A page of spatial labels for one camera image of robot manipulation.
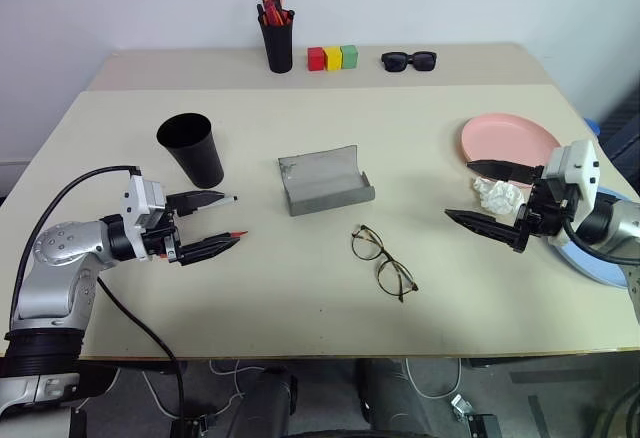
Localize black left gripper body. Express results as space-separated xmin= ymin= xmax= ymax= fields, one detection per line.
xmin=142 ymin=192 xmax=184 ymax=265

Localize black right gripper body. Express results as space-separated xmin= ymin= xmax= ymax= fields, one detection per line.
xmin=517 ymin=175 xmax=582 ymax=238

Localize white floor cable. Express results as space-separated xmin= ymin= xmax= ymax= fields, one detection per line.
xmin=401 ymin=356 xmax=464 ymax=401
xmin=205 ymin=357 xmax=254 ymax=412

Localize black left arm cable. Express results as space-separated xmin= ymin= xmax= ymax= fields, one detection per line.
xmin=8 ymin=164 xmax=187 ymax=424

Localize tortoiseshell round eyeglasses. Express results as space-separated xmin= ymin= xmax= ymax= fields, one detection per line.
xmin=350 ymin=224 xmax=420 ymax=304

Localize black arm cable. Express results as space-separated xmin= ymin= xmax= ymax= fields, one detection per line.
xmin=8 ymin=164 xmax=187 ymax=424
xmin=561 ymin=207 xmax=627 ymax=265

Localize black sunglasses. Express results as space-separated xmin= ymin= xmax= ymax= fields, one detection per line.
xmin=380 ymin=50 xmax=438 ymax=75

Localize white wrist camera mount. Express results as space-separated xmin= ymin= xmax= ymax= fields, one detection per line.
xmin=542 ymin=138 xmax=601 ymax=247
xmin=121 ymin=171 xmax=167 ymax=232

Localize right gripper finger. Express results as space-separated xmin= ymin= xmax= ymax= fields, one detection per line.
xmin=444 ymin=208 xmax=532 ymax=254
xmin=466 ymin=158 xmax=544 ymax=185

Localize black pen holder cup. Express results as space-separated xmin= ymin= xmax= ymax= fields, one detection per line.
xmin=257 ymin=11 xmax=295 ymax=75

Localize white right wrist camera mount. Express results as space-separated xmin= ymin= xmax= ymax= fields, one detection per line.
xmin=542 ymin=138 xmax=601 ymax=247

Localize pink plate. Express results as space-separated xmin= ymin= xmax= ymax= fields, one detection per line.
xmin=460 ymin=113 xmax=564 ymax=190

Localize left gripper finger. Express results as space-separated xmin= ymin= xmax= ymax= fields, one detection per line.
xmin=177 ymin=234 xmax=241 ymax=267
xmin=167 ymin=190 xmax=226 ymax=217

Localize white power plug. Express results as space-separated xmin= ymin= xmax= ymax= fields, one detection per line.
xmin=448 ymin=394 xmax=475 ymax=420

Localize blue plate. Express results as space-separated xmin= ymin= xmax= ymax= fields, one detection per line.
xmin=549 ymin=185 xmax=629 ymax=289

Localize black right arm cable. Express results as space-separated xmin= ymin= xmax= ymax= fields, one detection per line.
xmin=561 ymin=207 xmax=627 ymax=265

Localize empty black cup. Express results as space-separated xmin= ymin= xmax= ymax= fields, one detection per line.
xmin=156 ymin=112 xmax=225 ymax=190

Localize red pen in holder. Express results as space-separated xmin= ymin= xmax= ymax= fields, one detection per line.
xmin=262 ymin=0 xmax=289 ymax=27

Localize crumpled white paper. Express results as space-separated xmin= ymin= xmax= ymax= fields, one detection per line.
xmin=469 ymin=176 xmax=527 ymax=218

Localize black object beside table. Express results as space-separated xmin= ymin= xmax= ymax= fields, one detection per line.
xmin=597 ymin=80 xmax=640 ymax=179

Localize dark rounded shape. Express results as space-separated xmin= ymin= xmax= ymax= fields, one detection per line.
xmin=238 ymin=365 xmax=302 ymax=438

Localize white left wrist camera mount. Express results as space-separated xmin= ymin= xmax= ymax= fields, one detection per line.
xmin=121 ymin=171 xmax=167 ymax=232

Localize grey glasses case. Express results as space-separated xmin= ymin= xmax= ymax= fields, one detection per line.
xmin=277 ymin=144 xmax=377 ymax=218

